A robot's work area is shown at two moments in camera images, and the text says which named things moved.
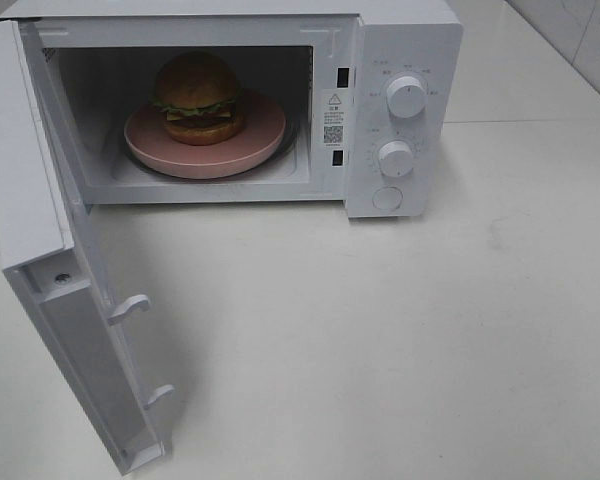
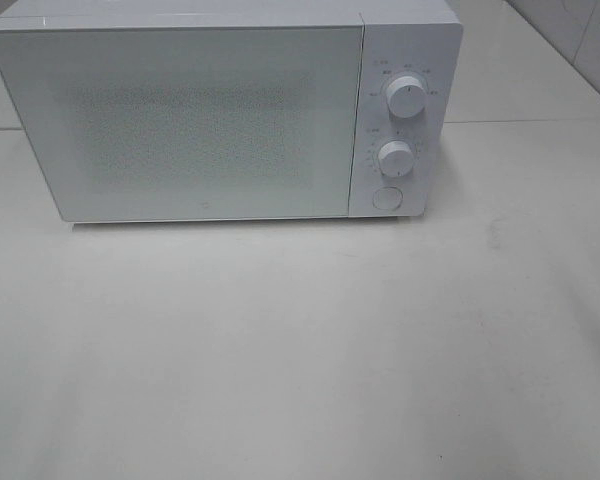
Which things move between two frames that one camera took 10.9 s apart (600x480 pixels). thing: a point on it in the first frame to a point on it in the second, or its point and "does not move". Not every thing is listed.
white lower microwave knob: x=395 y=158 does not move
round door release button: x=387 y=198 does not move
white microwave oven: x=358 y=102 does not move
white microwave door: x=49 y=251 to x=187 y=123
